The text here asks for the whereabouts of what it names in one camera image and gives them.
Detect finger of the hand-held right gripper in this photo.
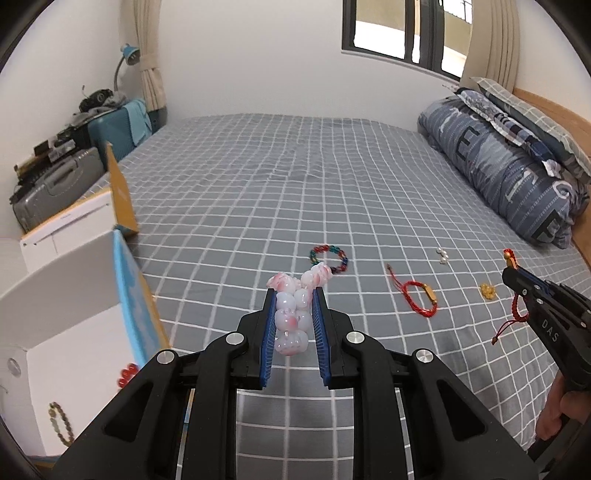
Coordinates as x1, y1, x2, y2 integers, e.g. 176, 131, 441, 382
502, 266, 563, 302

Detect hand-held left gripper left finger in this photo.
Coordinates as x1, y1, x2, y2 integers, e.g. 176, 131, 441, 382
51, 287, 278, 480

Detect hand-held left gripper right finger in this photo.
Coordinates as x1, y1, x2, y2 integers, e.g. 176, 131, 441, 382
311, 286, 540, 480

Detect white pink bead bracelet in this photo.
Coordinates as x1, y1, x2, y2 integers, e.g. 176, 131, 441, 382
268, 265, 334, 358

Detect red string bracelet gold bead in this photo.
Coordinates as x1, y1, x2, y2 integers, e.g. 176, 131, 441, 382
491, 248, 530, 345

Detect white box blue lining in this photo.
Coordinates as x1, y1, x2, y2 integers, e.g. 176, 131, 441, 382
0, 229, 172, 459

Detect person's right hand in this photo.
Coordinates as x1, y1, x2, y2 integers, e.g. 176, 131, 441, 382
536, 371, 588, 441

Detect blue rolled quilt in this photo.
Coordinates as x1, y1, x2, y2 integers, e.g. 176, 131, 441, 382
417, 87, 590, 250

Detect grey checked bed sheet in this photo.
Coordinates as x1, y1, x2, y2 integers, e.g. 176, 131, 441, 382
81, 113, 588, 480

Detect grey checked pillow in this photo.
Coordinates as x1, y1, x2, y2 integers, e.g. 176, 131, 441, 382
470, 76, 591, 168

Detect wooden headboard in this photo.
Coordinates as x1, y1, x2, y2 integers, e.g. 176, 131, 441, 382
512, 87, 591, 154

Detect white cardboard box orange flap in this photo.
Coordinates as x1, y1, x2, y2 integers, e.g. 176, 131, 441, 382
20, 142, 140, 274

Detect beige curtain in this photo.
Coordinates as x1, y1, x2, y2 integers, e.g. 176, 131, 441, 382
459, 0, 528, 94
131, 0, 168, 131

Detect teal towel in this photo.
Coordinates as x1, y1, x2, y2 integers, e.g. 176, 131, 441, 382
124, 99, 154, 145

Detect teal suitcase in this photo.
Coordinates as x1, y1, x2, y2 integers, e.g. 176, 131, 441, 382
87, 99, 154, 163

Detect grey suitcase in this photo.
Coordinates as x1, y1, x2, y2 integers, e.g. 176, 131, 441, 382
11, 147, 105, 233

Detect pile of dark clothes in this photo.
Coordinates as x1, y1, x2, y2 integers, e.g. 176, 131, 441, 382
78, 86, 129, 117

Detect dark framed window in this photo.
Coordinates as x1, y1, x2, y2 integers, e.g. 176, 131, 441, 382
341, 0, 475, 79

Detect dark clutter on suitcase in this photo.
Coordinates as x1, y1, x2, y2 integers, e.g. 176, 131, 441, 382
13, 121, 90, 182

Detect blue desk lamp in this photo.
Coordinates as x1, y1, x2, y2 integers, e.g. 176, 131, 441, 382
113, 43, 142, 93

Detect multicolour bead bracelet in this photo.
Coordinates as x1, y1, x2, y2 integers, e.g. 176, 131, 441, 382
309, 244, 350, 274

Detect red string bracelet gold tube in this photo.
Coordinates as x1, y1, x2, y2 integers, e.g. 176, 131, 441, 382
386, 263, 439, 319

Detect brown bead bracelet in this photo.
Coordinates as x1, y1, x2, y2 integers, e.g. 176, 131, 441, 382
48, 402, 75, 447

